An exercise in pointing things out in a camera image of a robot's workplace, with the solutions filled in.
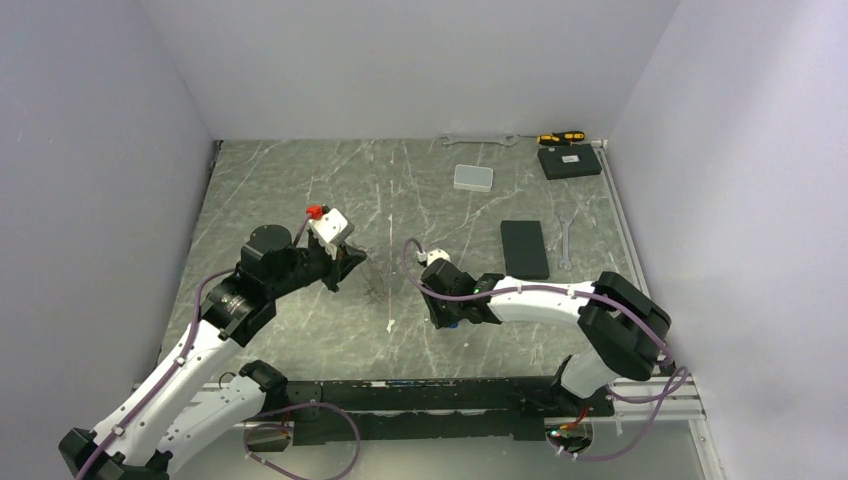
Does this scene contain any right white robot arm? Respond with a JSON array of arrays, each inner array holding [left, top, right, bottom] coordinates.
[[412, 258, 671, 415]]

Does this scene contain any yellow black screwdriver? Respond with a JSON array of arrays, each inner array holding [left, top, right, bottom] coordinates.
[[537, 131, 586, 147]]

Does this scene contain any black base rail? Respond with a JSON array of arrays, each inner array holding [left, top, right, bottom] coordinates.
[[221, 360, 614, 446]]

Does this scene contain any black flat phone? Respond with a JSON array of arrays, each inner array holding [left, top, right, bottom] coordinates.
[[500, 220, 550, 281]]

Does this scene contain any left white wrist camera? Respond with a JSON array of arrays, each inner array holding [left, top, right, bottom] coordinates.
[[306, 205, 355, 260]]

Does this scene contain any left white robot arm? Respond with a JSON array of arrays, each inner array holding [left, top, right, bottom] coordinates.
[[59, 225, 367, 479]]

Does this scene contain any small silver wrench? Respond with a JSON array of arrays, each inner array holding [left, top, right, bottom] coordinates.
[[558, 214, 572, 270]]

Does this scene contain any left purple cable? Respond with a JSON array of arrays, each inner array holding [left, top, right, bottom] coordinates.
[[72, 215, 362, 480]]

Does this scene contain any purple cable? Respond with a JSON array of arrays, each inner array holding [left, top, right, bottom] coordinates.
[[72, 215, 362, 480], [402, 238, 692, 463]]

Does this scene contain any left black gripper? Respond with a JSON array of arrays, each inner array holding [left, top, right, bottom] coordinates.
[[268, 238, 366, 299]]

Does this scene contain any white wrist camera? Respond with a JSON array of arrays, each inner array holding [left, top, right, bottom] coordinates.
[[306, 205, 355, 260], [422, 249, 451, 266]]

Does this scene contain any silver open-end wrench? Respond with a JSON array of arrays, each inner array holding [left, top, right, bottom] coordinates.
[[441, 134, 518, 147]]

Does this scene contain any metal keyring disc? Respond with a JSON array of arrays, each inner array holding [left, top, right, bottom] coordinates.
[[362, 250, 391, 303]]

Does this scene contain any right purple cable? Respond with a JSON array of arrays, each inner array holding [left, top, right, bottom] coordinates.
[[402, 238, 692, 463]]

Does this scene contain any white plastic box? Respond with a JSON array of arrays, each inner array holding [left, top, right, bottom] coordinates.
[[453, 164, 494, 192]]

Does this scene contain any black rectangular box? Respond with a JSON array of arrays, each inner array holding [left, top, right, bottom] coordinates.
[[537, 144, 602, 180]]

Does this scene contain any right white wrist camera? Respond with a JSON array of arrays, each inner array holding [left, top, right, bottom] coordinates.
[[422, 249, 451, 266]]

